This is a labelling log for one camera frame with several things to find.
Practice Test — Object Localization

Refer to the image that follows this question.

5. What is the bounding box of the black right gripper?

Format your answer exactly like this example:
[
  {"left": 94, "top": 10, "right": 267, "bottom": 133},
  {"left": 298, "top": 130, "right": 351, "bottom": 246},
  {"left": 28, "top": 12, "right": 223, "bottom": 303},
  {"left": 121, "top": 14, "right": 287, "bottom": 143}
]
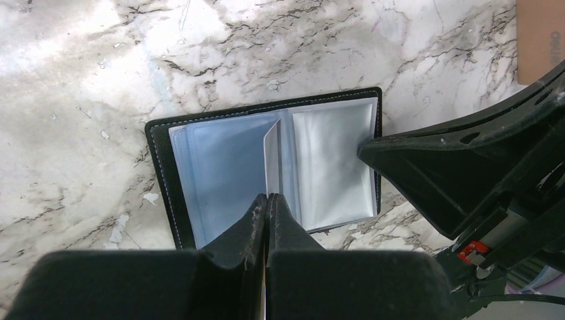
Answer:
[{"left": 358, "top": 64, "right": 564, "bottom": 319}]

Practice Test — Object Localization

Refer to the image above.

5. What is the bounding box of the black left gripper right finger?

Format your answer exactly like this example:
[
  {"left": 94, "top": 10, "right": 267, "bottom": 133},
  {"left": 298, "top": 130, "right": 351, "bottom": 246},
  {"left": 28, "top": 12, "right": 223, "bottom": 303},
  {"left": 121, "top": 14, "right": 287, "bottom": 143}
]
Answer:
[{"left": 266, "top": 193, "right": 455, "bottom": 319}]

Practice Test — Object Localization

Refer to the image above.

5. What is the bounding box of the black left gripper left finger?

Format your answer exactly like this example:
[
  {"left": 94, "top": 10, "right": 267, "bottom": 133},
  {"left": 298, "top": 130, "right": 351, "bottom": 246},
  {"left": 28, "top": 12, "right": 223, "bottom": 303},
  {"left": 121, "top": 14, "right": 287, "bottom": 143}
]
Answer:
[{"left": 7, "top": 194, "right": 268, "bottom": 319}]

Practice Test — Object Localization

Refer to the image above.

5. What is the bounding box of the black leather card holder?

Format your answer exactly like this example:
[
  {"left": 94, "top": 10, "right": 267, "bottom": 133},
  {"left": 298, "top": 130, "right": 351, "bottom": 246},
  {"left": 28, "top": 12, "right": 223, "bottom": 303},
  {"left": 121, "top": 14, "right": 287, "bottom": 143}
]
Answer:
[{"left": 145, "top": 87, "right": 382, "bottom": 249}]

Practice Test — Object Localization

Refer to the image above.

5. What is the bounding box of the grey credit card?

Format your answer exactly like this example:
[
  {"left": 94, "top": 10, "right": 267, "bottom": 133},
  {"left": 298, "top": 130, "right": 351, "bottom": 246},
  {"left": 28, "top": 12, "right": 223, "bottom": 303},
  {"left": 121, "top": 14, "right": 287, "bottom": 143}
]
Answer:
[{"left": 263, "top": 120, "right": 282, "bottom": 195}]

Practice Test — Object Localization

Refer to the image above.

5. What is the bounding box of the peach plastic file organizer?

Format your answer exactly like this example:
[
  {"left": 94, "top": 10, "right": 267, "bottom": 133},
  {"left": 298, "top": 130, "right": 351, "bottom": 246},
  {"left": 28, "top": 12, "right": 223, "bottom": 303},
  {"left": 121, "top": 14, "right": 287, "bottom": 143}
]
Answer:
[{"left": 516, "top": 0, "right": 564, "bottom": 85}]

